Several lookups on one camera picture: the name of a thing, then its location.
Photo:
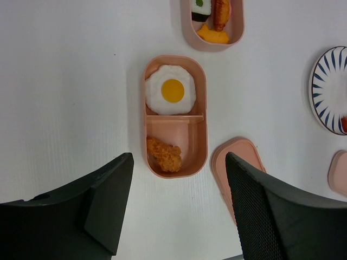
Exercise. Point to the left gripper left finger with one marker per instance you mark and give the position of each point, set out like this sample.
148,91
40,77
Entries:
80,220

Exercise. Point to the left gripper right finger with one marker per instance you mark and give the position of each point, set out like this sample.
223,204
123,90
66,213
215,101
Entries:
276,220

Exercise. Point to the pink box lid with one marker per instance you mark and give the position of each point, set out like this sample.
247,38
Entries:
243,148
337,173

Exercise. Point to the orange toy fried shrimp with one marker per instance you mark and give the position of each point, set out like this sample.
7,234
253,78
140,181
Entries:
167,156

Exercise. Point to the striped round plate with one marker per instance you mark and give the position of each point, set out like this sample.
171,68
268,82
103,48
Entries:
327,89

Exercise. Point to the white fried egg toy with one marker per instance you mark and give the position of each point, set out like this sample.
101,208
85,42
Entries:
170,91

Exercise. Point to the pink lunch box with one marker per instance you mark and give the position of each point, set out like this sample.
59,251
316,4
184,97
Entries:
187,131
234,27

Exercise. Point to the yellow toy chicken drumstick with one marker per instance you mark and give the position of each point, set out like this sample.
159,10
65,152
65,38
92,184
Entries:
213,36

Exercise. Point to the black white sushi roll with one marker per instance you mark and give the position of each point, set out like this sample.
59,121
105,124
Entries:
201,10

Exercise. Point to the brown toy sausage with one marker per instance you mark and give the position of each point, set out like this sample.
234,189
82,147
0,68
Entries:
344,123

